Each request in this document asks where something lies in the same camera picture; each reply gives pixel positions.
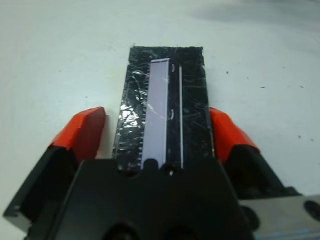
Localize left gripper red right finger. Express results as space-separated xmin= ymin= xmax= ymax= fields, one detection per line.
xmin=208 ymin=106 xmax=301 ymax=201

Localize black glossy box lid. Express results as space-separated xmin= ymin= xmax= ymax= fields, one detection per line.
xmin=111 ymin=45 xmax=216 ymax=174

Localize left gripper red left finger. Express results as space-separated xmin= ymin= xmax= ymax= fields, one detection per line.
xmin=1 ymin=106 xmax=108 ymax=226

